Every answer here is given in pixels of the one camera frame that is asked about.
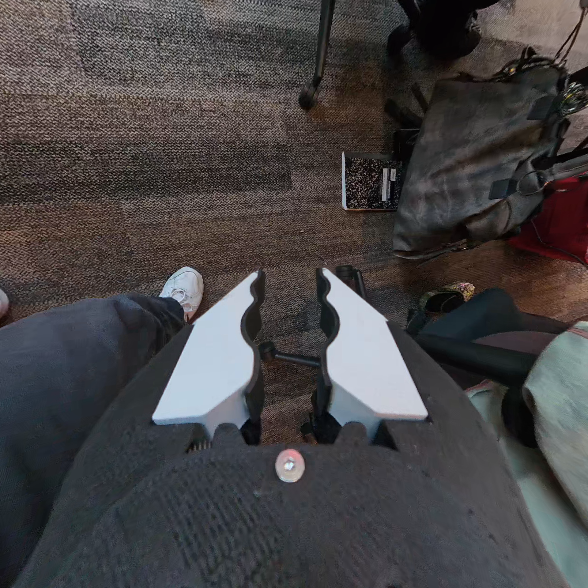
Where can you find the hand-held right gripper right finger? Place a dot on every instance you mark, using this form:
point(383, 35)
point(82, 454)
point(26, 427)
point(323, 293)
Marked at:
point(372, 367)

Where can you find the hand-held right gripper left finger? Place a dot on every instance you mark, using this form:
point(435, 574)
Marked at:
point(211, 367)

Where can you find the person's white shoe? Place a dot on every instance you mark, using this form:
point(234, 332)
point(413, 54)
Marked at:
point(186, 287)
point(3, 303)

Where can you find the black chair caster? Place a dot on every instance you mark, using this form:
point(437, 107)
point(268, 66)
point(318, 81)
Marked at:
point(351, 278)

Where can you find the black chair armrest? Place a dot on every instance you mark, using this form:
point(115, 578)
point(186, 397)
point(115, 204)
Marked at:
point(482, 358)

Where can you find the person's black pants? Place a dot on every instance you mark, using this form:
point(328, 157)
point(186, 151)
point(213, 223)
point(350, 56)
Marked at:
point(46, 390)

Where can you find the black speckled notebook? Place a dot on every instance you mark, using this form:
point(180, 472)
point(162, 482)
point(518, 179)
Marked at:
point(363, 183)

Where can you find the pale green cloth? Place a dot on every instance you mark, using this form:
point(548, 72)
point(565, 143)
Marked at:
point(556, 413)

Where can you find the grey leather bag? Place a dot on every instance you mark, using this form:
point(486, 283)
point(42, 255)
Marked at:
point(473, 160)

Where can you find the red bag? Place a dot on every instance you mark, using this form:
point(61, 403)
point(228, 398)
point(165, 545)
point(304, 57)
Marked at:
point(560, 216)

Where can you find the black chair leg with caster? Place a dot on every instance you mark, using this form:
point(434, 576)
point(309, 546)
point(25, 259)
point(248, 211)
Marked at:
point(321, 46)

